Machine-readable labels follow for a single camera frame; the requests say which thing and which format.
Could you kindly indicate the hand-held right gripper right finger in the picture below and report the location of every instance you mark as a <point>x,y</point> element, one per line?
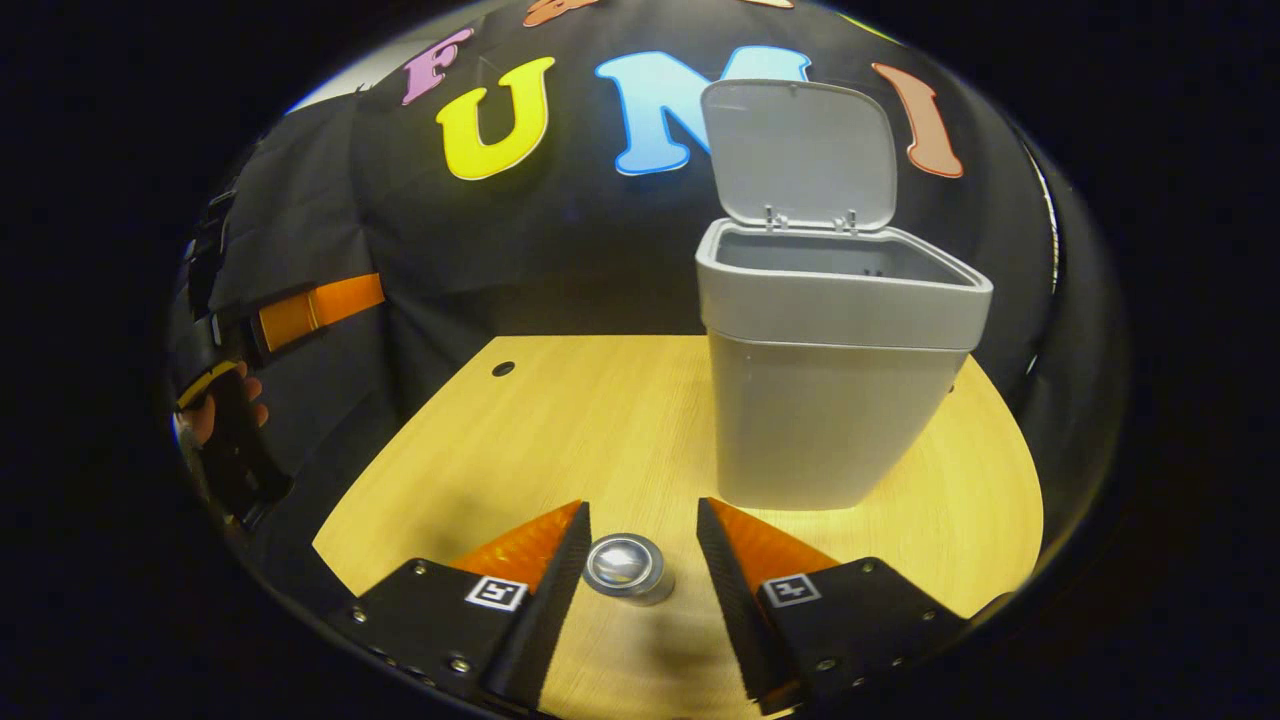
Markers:
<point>735,610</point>

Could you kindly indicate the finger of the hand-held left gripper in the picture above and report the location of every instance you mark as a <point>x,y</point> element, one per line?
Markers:
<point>330,303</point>

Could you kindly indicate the wooden desktop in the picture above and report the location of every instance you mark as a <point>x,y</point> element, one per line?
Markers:
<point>600,420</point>

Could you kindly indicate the silver pop can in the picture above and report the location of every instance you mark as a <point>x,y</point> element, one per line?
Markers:
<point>625,565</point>

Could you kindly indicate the white desktop garbage bin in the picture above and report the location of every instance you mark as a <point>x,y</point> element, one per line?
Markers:
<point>830,420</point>

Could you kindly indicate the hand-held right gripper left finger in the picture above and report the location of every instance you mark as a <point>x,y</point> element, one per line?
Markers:
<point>550,620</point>

